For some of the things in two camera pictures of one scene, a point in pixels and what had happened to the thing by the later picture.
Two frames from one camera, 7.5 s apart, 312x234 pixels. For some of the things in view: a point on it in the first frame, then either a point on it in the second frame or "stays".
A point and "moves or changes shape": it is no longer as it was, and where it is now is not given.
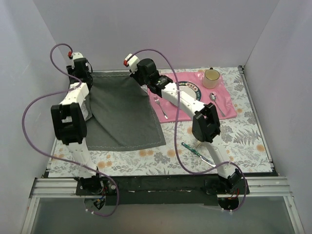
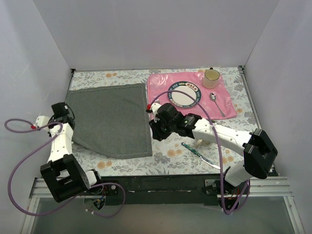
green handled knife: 199,154 stays
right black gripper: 136,75 to 156,130
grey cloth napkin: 122,115 moves or changes shape
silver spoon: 213,97 stays
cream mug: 210,76 stays
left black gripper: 70,71 to 64,118
